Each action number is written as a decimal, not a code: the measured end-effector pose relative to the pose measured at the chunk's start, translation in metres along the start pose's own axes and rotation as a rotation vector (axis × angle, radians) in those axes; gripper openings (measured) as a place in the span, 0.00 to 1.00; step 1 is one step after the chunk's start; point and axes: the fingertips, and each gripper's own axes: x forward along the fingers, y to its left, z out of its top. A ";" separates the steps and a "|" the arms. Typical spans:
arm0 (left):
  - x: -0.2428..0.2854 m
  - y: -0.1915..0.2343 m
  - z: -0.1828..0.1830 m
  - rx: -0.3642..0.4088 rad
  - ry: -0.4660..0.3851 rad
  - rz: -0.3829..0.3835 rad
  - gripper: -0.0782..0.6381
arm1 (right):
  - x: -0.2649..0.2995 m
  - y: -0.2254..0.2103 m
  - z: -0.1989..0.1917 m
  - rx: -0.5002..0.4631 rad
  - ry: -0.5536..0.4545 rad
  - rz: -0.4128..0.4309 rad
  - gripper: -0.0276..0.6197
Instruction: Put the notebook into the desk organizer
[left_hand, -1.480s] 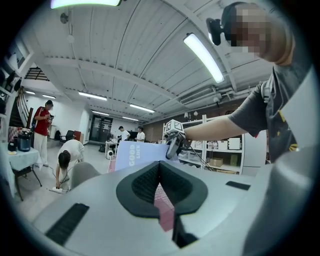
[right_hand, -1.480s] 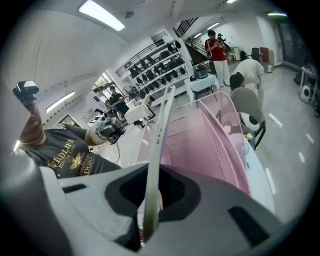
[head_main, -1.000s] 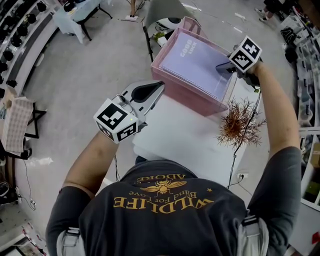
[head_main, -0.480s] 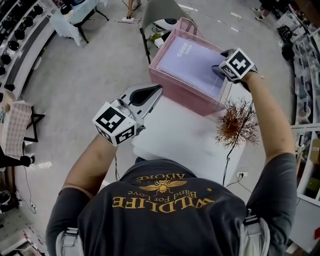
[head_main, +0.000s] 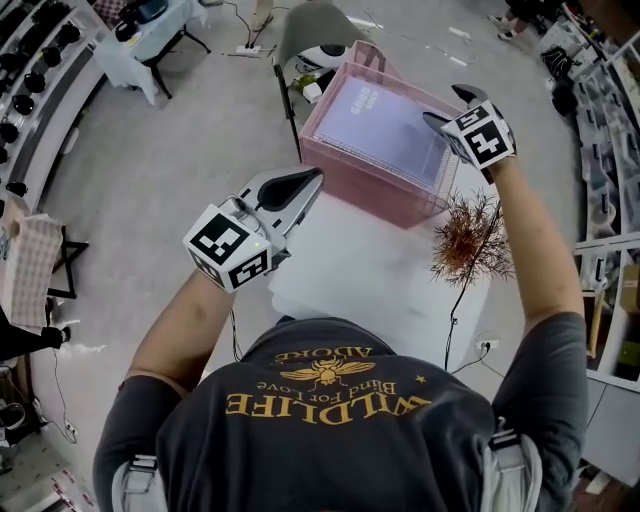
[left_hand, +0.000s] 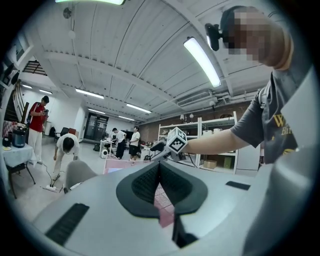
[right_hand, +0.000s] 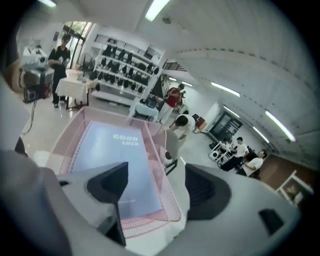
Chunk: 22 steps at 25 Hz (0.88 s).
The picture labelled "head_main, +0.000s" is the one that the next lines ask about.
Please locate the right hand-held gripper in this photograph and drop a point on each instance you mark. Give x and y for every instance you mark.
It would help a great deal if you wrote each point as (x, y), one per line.
(482, 140)

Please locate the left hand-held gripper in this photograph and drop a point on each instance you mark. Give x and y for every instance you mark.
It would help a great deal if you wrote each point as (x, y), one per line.
(220, 237)

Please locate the pink translucent storage box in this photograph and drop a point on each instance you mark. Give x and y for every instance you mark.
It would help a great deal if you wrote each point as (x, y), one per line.
(350, 175)

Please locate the purple spiral notebook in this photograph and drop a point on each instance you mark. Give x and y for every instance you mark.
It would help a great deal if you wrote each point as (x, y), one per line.
(380, 125)

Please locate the person's left forearm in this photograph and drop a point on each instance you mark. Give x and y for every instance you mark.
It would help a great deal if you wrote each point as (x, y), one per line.
(180, 330)

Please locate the person's right forearm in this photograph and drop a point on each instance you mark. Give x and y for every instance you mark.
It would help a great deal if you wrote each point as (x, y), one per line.
(540, 250)

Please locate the small white box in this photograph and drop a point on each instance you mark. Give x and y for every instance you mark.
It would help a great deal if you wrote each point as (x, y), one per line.
(312, 92)

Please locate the black bag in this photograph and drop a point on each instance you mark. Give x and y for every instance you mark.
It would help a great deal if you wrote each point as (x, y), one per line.
(557, 60)

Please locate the white round device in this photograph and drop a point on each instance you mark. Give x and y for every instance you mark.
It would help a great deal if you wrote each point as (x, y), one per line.
(322, 55)

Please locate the white power strip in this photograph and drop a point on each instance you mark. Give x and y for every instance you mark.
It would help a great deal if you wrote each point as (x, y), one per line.
(248, 50)

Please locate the grey chair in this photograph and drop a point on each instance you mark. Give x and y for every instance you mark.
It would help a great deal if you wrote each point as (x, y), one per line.
(315, 25)

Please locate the white shelving unit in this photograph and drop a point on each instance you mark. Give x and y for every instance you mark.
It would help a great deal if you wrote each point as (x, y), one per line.
(615, 150)

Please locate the white cloth covered table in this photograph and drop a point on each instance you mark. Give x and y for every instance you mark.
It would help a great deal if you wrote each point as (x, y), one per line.
(150, 45)

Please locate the dried brown plant branch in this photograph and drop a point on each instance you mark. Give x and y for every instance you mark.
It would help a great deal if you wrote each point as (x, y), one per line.
(452, 312)

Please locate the dark blue container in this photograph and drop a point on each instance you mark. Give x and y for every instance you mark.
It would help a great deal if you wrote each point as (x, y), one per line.
(149, 9)

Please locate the white power socket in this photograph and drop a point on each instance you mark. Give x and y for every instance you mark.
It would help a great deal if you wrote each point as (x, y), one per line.
(487, 344)

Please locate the white display shelf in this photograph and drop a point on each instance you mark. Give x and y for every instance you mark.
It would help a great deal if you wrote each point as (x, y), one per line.
(60, 105)

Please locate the checked cloth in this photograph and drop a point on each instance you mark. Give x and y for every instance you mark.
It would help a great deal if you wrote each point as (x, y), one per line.
(107, 6)
(35, 270)

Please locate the grey printed t-shirt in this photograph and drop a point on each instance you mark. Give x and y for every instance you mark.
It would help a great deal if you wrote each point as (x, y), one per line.
(325, 450)

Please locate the row of black bags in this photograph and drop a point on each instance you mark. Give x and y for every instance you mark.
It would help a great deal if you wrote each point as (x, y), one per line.
(34, 82)

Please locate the white cabinet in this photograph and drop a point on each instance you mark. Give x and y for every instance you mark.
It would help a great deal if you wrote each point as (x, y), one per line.
(615, 425)

